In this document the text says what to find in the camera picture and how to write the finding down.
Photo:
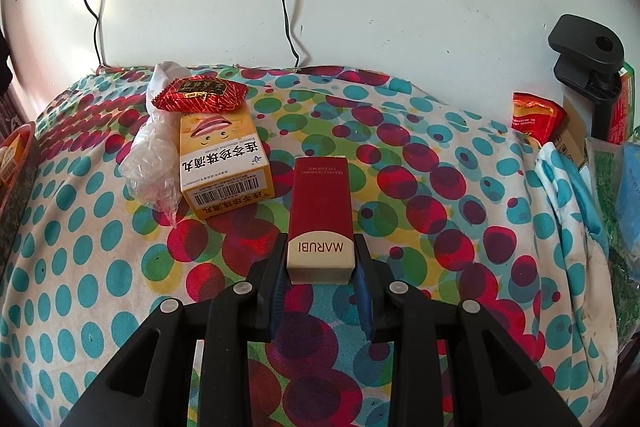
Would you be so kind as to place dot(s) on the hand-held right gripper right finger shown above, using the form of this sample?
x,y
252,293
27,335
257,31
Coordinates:
x,y
364,307

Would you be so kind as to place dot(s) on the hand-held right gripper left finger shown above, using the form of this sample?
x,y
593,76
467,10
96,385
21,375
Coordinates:
x,y
277,302

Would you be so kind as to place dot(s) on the red and white box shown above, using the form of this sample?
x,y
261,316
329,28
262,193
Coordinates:
x,y
320,207

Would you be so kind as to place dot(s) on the orange medicine box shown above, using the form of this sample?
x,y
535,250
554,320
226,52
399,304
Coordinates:
x,y
225,162

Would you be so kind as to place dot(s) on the red snack packet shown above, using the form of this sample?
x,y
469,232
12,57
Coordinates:
x,y
200,96

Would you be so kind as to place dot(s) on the red round basin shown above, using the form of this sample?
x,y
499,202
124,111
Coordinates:
x,y
17,202

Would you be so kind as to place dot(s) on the polka dot cloth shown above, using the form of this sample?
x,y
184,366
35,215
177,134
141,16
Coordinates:
x,y
450,207

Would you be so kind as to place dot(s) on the white blue-drop cloth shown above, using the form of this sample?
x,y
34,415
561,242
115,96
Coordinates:
x,y
560,187

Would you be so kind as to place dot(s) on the white tissue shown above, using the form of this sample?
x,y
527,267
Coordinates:
x,y
167,77

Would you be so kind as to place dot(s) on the red foil packet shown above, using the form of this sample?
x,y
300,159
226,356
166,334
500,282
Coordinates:
x,y
535,117

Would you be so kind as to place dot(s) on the brown cardboard box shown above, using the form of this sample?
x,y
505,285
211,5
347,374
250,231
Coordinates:
x,y
572,137

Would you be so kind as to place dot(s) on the large clear plastic bag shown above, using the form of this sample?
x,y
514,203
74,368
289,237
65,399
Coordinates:
x,y
607,187

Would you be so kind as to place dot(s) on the blue sponge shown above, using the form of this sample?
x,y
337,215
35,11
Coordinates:
x,y
631,207

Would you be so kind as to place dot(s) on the green and red pack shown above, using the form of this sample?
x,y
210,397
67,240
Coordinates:
x,y
625,107

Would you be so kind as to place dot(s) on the black clamp mount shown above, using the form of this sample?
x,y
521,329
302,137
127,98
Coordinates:
x,y
585,42

